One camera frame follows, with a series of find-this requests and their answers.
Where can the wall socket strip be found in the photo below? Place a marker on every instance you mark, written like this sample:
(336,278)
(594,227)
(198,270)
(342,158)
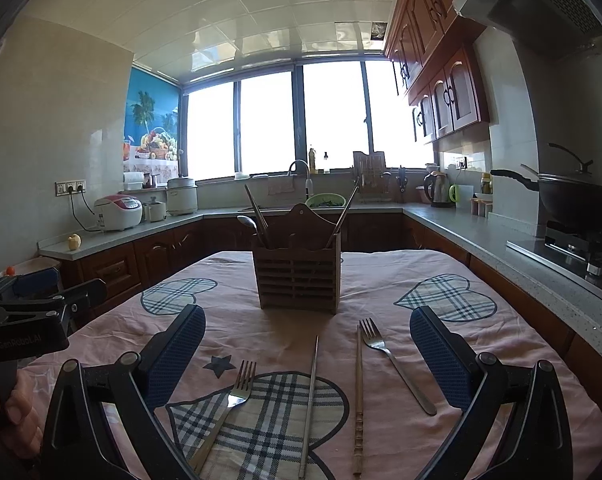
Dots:
(71,187)

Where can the black wok with lid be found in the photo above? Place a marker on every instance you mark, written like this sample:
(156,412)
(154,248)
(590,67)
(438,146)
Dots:
(581,200)

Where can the steel electric kettle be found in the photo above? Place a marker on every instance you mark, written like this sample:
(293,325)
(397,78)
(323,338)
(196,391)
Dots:
(438,190)

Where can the yellow apple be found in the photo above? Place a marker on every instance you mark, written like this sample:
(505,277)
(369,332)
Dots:
(74,242)

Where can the carved wooden chopstick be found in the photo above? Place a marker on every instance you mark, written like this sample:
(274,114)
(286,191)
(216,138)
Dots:
(358,400)

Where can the tropical fruit window blind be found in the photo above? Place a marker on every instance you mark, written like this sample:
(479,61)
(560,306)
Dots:
(151,110)

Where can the chrome kitchen faucet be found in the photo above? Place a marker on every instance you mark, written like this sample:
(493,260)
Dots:
(308,185)

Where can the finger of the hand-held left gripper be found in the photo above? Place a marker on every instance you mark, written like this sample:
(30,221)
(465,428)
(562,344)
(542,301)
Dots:
(86,295)

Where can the white and red rice cooker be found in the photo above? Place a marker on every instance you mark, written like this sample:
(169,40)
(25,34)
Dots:
(118,212)

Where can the gas stove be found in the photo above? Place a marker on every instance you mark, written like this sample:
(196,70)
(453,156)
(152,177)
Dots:
(571,255)

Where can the dish drying rack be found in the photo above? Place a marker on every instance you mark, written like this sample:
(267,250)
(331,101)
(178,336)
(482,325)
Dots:
(370,172)

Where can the person's left hand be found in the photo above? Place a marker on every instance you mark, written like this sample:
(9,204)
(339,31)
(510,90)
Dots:
(21,420)

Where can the small wall socket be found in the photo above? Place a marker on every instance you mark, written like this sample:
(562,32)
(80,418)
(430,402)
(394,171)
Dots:
(458,163)

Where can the green colander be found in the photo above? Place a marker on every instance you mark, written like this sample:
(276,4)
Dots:
(326,201)

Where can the steel fork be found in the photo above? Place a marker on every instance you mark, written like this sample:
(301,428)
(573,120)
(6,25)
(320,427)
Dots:
(236,395)
(381,345)

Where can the brown wooden utensil holder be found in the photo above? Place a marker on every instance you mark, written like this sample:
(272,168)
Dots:
(296,270)

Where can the small white pot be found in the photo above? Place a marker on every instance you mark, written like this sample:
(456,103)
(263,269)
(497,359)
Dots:
(155,211)

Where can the dark wooden chopstick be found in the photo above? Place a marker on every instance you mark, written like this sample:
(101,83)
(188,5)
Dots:
(347,212)
(262,222)
(253,207)

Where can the yellow-lid jar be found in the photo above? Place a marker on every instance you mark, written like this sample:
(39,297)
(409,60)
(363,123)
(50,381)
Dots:
(487,185)

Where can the large kitchen window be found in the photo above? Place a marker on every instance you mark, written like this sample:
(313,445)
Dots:
(266,125)

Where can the wooden upper cabinets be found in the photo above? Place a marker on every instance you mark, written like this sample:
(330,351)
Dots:
(456,95)

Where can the tall white rice cooker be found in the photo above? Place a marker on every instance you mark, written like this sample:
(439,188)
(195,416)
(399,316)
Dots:
(182,197)

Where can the yellow bottle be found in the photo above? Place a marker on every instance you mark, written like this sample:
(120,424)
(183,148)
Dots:
(313,160)

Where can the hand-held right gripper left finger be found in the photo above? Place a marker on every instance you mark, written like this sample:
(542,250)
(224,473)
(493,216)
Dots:
(178,350)

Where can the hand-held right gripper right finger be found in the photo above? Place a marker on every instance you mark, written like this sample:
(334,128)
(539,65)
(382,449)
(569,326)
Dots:
(438,355)

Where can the wooden cabinets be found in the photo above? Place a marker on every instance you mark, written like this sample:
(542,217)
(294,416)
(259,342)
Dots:
(166,255)
(456,95)

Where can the pink plaid-heart blanket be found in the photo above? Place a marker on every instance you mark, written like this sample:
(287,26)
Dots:
(281,340)

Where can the small white dish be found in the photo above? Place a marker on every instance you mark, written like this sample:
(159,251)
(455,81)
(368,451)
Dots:
(242,176)

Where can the steel range hood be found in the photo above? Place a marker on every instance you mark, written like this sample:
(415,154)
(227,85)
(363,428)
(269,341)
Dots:
(531,5)

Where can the steel spoon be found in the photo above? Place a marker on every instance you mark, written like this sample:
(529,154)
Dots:
(246,224)

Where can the spice jar rack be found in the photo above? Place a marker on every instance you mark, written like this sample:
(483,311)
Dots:
(482,206)

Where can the wooden lower cabinets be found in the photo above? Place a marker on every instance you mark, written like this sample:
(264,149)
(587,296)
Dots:
(166,255)

